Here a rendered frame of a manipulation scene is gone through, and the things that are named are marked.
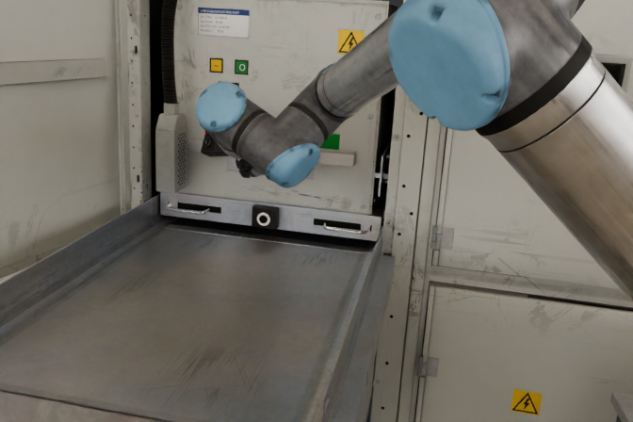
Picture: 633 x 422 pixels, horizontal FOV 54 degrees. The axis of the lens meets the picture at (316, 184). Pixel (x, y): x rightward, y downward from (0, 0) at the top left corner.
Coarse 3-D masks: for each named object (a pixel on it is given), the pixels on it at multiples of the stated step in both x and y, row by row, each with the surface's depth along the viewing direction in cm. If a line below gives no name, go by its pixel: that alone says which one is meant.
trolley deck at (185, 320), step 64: (128, 256) 129; (192, 256) 131; (256, 256) 133; (320, 256) 136; (384, 256) 138; (64, 320) 101; (128, 320) 103; (192, 320) 104; (256, 320) 105; (320, 320) 106; (0, 384) 83; (64, 384) 84; (128, 384) 85; (192, 384) 86; (256, 384) 87
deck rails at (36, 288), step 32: (128, 224) 137; (64, 256) 114; (96, 256) 125; (0, 288) 98; (32, 288) 106; (64, 288) 112; (352, 288) 119; (0, 320) 98; (352, 320) 95; (352, 352) 96; (320, 384) 87; (320, 416) 73
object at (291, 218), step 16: (160, 192) 150; (176, 192) 150; (160, 208) 151; (192, 208) 149; (224, 208) 147; (240, 208) 146; (288, 208) 144; (304, 208) 143; (320, 208) 143; (240, 224) 148; (288, 224) 145; (304, 224) 144; (320, 224) 143; (336, 224) 142; (352, 224) 142
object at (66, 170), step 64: (0, 0) 111; (64, 0) 124; (0, 64) 111; (64, 64) 125; (128, 64) 140; (0, 128) 115; (64, 128) 129; (128, 128) 144; (0, 192) 117; (64, 192) 132; (128, 192) 147; (0, 256) 120
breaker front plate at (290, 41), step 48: (192, 0) 138; (240, 0) 136; (288, 0) 134; (192, 48) 141; (240, 48) 138; (288, 48) 136; (336, 48) 134; (192, 96) 144; (288, 96) 139; (192, 192) 149; (240, 192) 147; (288, 192) 144; (336, 192) 142
